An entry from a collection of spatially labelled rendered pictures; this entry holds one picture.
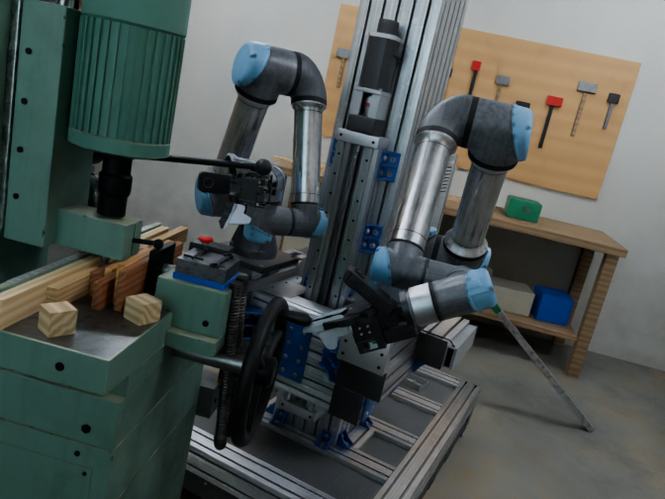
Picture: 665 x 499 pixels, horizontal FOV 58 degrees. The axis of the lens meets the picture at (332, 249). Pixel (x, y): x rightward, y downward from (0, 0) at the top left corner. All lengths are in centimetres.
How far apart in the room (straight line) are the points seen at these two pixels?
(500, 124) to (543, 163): 300
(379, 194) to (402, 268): 67
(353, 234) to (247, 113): 47
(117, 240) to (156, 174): 373
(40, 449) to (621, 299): 404
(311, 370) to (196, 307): 75
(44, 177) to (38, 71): 18
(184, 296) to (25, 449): 36
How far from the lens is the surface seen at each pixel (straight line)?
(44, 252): 141
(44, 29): 117
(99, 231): 119
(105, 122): 110
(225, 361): 118
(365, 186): 178
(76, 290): 115
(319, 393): 183
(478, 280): 110
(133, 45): 109
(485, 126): 137
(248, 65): 156
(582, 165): 441
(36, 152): 119
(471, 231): 155
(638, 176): 452
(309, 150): 159
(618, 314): 468
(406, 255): 121
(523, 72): 435
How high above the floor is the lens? 134
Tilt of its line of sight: 14 degrees down
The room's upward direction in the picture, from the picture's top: 13 degrees clockwise
